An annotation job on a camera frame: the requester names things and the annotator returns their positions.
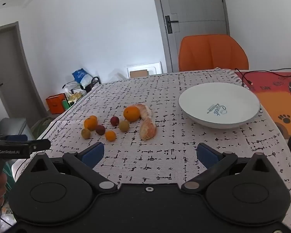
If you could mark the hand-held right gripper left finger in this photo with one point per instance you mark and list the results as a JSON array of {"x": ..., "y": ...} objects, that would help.
[{"x": 93, "y": 154}]

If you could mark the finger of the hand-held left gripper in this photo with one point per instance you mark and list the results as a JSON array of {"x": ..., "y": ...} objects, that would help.
[
  {"x": 15, "y": 137},
  {"x": 40, "y": 145}
]

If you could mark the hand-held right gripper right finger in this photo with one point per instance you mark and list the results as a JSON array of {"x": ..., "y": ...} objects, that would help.
[{"x": 207, "y": 155}]

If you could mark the yellow-green round fruit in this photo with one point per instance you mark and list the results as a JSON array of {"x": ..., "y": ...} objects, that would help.
[
  {"x": 85, "y": 133},
  {"x": 124, "y": 126}
]

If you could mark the small orange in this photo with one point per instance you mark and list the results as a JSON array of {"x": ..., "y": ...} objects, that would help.
[
  {"x": 110, "y": 136},
  {"x": 90, "y": 123}
]

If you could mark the red plum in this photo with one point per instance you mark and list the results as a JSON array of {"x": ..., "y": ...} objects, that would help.
[
  {"x": 114, "y": 120},
  {"x": 100, "y": 129}
]

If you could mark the white plate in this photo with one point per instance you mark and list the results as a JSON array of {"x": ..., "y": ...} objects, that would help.
[{"x": 218, "y": 104}]

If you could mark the large orange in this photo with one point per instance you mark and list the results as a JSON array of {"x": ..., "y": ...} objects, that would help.
[{"x": 131, "y": 114}]

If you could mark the peeled orange piece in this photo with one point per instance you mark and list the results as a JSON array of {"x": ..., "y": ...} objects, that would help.
[
  {"x": 148, "y": 129},
  {"x": 145, "y": 110}
]

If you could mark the grey sofa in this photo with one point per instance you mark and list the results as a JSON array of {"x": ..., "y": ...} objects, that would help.
[{"x": 13, "y": 126}]

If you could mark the orange box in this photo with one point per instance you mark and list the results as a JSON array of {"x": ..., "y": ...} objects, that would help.
[{"x": 54, "y": 103}]

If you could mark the green box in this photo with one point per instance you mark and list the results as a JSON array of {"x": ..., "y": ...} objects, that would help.
[{"x": 66, "y": 104}]

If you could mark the yellow slippers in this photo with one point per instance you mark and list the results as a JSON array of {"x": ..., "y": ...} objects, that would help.
[{"x": 75, "y": 97}]

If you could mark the grey-brown door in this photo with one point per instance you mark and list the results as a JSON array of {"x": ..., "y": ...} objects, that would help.
[{"x": 7, "y": 77}]

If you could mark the black metal rack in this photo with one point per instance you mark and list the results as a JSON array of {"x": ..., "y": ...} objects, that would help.
[{"x": 93, "y": 81}]

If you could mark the patterned white tablecloth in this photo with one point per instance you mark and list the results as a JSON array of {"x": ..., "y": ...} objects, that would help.
[{"x": 160, "y": 94}]

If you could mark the blue and white bag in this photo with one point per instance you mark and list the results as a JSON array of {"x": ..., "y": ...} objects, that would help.
[{"x": 80, "y": 76}]

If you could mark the orange paw print mat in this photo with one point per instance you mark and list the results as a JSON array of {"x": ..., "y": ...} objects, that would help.
[{"x": 276, "y": 99}]

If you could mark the brown cardboard sheet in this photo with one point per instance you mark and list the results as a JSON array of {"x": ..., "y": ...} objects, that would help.
[{"x": 138, "y": 74}]

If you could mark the orange chair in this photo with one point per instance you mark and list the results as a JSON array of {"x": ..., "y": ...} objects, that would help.
[{"x": 212, "y": 52}]

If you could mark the grey door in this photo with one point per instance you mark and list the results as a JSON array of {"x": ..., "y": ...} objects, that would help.
[{"x": 196, "y": 7}]

